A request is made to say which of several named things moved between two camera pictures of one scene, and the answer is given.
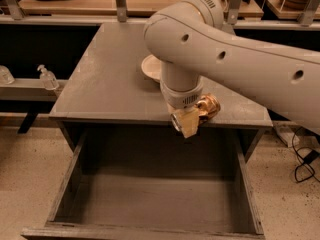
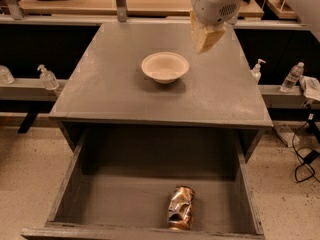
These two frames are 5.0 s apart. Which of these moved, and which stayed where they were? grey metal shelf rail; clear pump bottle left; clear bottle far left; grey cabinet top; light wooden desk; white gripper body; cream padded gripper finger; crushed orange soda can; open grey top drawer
Moved: cream padded gripper finger; crushed orange soda can; white gripper body
Stayed: clear pump bottle left; open grey top drawer; light wooden desk; grey cabinet top; grey metal shelf rail; clear bottle far left
